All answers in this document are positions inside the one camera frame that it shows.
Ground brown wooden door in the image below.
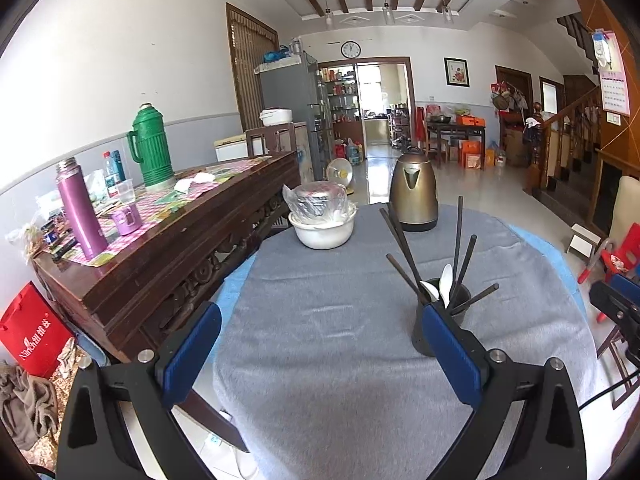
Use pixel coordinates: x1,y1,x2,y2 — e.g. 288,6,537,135
226,2,280,133

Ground green thermos jug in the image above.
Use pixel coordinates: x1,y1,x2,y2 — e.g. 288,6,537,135
126,103,177,192

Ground white step stool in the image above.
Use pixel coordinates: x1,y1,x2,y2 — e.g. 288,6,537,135
566,223,603,263

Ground black cable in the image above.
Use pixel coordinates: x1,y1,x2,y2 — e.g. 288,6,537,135
579,372,640,408

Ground white tissue paper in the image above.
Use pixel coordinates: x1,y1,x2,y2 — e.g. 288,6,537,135
173,172,216,195

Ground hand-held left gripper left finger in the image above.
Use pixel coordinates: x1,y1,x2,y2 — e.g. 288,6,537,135
56,301,222,480

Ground wall calendar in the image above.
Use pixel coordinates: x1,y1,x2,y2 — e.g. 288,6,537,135
595,30,632,116

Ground red child chair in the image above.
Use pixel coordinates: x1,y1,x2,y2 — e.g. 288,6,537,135
577,237,640,323

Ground purple thermos flask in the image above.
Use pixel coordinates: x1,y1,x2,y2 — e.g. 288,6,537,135
56,157,108,261

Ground blue plastic sheet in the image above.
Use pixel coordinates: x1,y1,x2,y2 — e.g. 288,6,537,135
612,272,640,311

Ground pink checked cloth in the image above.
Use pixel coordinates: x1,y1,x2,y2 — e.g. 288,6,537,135
75,157,273,267

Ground bronze electric kettle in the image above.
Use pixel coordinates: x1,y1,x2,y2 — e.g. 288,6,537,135
389,146,439,233

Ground framed wall picture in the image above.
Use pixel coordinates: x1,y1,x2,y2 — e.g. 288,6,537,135
444,57,470,87

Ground blue tablecloth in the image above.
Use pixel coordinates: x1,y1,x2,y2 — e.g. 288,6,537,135
217,225,586,321

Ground dark wooden chair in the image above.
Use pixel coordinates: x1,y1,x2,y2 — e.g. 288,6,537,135
244,122,297,158

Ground white bowl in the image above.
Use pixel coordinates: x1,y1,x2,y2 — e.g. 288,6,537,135
288,205,359,250

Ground dark wooden stool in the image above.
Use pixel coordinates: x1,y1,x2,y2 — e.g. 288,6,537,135
595,330,640,408

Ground red paper bag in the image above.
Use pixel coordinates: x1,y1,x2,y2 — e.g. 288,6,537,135
0,281,76,380

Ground grey tablecloth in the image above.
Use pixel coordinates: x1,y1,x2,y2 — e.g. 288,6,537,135
212,203,598,480

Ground white electric fan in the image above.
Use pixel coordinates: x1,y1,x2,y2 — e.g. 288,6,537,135
325,157,357,196

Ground brown crumpled cloth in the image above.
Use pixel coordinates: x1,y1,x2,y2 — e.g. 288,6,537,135
0,362,61,451

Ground tall orange box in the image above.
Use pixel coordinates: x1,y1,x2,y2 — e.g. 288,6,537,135
459,141,485,171

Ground white rice cooker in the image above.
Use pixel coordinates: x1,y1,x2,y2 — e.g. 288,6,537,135
259,108,294,127

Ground white power strip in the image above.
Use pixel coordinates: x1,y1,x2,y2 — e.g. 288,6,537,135
200,410,241,461

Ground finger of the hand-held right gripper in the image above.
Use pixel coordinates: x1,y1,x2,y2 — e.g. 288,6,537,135
590,281,640,326

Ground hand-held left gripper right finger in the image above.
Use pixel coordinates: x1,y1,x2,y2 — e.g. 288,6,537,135
421,305,587,480

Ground purple mug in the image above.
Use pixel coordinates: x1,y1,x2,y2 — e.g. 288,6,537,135
111,204,141,237

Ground beige chair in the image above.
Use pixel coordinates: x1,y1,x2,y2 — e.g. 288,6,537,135
607,176,640,261

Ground grey refrigerator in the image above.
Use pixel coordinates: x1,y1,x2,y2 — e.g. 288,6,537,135
259,52,321,186

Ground clear plastic bag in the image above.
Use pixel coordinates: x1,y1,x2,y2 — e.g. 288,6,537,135
5,220,51,261

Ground dark wooden side table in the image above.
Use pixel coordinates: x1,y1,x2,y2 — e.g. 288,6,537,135
425,121,487,166

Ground wooden stair railing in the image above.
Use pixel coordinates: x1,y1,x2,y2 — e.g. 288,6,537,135
522,85,601,196

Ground dark metal utensil holder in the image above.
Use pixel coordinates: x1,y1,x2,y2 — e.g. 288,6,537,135
411,277,473,357

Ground speckled plastic sack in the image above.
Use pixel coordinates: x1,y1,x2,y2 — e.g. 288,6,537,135
50,337,93,386

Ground shelf with bottles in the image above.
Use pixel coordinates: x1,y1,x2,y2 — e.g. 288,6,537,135
320,62,358,123

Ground carved dark wooden sideboard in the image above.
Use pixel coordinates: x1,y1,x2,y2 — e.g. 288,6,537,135
32,151,301,453

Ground white chest freezer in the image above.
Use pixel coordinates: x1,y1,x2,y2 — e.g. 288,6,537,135
214,136,248,162

